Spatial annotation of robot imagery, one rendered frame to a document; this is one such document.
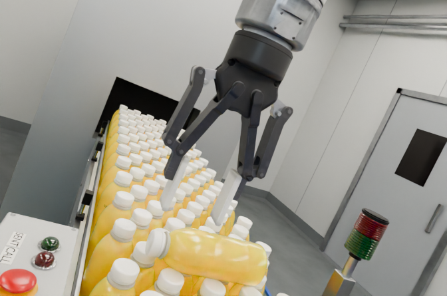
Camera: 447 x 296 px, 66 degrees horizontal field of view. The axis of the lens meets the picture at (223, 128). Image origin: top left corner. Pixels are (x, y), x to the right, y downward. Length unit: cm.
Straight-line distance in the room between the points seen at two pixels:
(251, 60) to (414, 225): 379
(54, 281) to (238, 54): 34
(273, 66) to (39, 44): 393
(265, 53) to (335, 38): 529
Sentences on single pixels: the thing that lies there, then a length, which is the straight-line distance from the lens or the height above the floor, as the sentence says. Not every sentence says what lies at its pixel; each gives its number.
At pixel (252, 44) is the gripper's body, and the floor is 144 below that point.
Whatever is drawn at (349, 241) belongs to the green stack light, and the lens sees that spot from 88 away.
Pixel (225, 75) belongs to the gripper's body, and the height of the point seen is 140.
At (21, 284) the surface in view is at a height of 111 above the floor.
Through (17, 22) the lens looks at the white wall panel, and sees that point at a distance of 424.
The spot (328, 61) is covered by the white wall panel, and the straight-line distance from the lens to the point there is 564.
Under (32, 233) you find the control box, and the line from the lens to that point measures 55.
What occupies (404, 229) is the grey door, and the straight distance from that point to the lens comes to 414.
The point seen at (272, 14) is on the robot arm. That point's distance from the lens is 39.
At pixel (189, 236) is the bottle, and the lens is 55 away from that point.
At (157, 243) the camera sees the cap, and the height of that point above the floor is 113.
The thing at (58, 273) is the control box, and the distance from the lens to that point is 49.
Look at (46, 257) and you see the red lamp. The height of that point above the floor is 111.
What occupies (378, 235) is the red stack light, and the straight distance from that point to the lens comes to 86.
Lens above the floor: 138
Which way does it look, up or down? 6 degrees down
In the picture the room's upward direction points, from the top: 24 degrees clockwise
